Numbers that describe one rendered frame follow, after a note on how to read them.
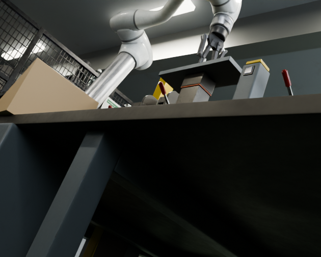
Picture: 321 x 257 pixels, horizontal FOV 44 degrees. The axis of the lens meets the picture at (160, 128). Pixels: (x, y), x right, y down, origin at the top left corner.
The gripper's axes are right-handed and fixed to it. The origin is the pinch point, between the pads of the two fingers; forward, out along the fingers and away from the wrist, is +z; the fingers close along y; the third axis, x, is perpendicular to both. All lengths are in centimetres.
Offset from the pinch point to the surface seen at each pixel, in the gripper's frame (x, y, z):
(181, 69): 2.0, -8.3, 5.1
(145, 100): 40.2, -3.1, 5.6
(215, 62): -14.6, -4.0, 5.2
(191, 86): -2.7, -3.7, 11.8
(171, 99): 24.4, 2.2, 6.2
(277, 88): 214, 212, -196
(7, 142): 10, -51, 60
